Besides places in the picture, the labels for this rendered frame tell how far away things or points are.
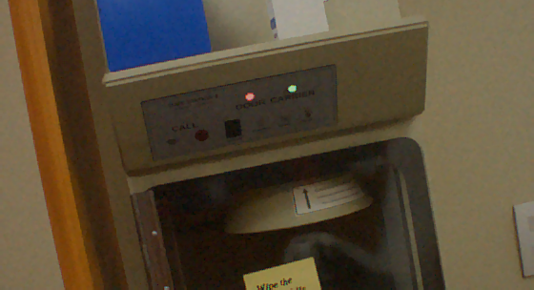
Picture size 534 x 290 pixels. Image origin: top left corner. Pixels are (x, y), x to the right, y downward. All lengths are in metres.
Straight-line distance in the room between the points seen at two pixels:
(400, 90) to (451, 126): 0.52
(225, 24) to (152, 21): 0.13
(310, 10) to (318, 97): 0.09
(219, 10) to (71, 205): 0.26
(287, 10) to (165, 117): 0.16
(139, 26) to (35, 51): 0.11
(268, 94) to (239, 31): 0.10
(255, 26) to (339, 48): 0.13
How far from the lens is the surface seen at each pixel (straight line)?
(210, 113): 1.05
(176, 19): 1.01
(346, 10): 1.14
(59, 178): 1.03
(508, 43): 1.64
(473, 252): 1.63
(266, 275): 1.12
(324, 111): 1.08
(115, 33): 1.01
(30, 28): 1.04
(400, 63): 1.06
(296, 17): 1.04
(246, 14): 1.12
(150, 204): 1.11
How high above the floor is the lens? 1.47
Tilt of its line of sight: 3 degrees down
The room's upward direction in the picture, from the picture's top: 11 degrees counter-clockwise
